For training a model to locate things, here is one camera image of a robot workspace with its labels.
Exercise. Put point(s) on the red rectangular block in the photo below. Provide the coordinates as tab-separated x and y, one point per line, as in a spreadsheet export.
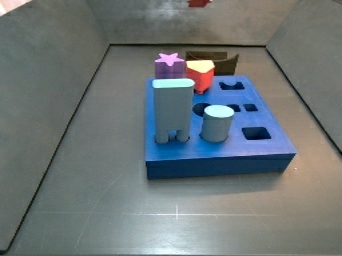
198	3

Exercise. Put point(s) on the blue shape sorter board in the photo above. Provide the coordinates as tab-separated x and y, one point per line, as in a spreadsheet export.
256	147

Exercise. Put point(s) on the tall light blue oblong block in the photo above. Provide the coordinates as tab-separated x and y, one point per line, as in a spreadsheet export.
172	104

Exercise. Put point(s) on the light blue cylinder block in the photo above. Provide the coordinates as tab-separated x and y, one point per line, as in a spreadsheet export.
216	122

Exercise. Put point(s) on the purple star block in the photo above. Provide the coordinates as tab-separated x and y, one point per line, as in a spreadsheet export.
168	66

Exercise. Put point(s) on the red pentagon block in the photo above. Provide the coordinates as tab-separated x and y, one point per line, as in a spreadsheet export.
199	70

